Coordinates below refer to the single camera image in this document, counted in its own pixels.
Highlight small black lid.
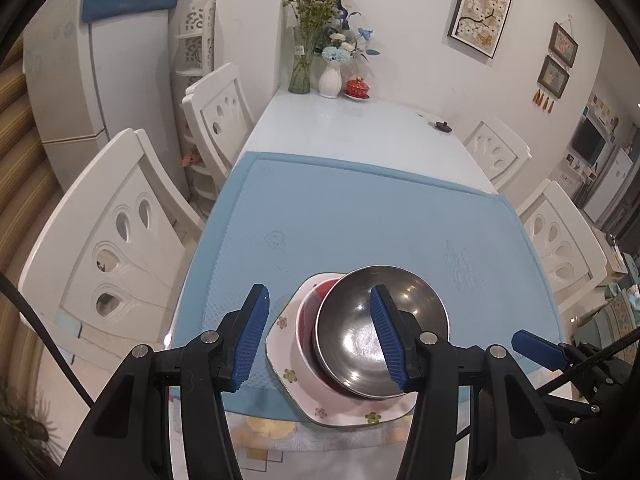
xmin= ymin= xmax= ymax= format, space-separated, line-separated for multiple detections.
xmin=435 ymin=122 xmax=451 ymax=133

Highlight black cable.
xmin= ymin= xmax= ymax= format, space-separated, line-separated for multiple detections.
xmin=0 ymin=271 xmax=97 ymax=409

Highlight blue steel bowl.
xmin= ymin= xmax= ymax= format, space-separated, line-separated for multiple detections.
xmin=346 ymin=266 xmax=449 ymax=392

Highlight red steel bowl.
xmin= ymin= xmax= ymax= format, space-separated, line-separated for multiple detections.
xmin=295 ymin=273 xmax=358 ymax=399

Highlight white refrigerator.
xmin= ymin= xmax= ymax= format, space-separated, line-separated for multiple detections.
xmin=23 ymin=0 xmax=189 ymax=194

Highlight large framed picture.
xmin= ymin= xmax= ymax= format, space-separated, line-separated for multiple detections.
xmin=448 ymin=0 xmax=512 ymax=58

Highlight small framed picture lower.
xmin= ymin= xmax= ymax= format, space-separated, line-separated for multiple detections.
xmin=537 ymin=55 xmax=570 ymax=99

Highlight glass vase with greenery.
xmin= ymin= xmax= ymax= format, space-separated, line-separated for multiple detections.
xmin=283 ymin=0 xmax=338 ymax=94

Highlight near right white chair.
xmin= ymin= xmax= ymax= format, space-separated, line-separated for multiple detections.
xmin=516 ymin=179 xmax=608 ymax=313

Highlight larger white floral plate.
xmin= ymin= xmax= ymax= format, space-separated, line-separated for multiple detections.
xmin=266 ymin=273 xmax=416 ymax=428

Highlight near left white chair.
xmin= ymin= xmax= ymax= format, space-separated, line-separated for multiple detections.
xmin=17 ymin=129 xmax=205 ymax=372

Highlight light blue table mat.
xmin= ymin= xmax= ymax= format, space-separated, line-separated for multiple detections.
xmin=164 ymin=150 xmax=568 ymax=418

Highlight red lidded cup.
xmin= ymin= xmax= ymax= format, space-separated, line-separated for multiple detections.
xmin=343 ymin=77 xmax=370 ymax=101

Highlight white chair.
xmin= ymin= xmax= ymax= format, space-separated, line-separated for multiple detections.
xmin=17 ymin=129 xmax=205 ymax=372
xmin=516 ymin=179 xmax=608 ymax=313
xmin=182 ymin=63 xmax=255 ymax=192
xmin=463 ymin=116 xmax=532 ymax=192

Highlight pink cartoon bowl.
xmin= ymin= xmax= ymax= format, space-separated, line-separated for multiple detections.
xmin=296 ymin=273 xmax=406 ymax=408

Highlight far right white chair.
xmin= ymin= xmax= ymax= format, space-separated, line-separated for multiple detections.
xmin=463 ymin=116 xmax=532 ymax=192

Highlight far left white chair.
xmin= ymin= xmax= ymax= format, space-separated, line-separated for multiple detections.
xmin=182 ymin=63 xmax=255 ymax=192

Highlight white flower vase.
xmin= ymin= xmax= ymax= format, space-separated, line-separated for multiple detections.
xmin=318 ymin=61 xmax=343 ymax=99

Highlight orange hanging ornaments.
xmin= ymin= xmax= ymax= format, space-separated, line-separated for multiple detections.
xmin=532 ymin=89 xmax=555 ymax=114

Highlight white corner shelf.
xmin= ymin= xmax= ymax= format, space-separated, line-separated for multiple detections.
xmin=171 ymin=0 xmax=217 ymax=218

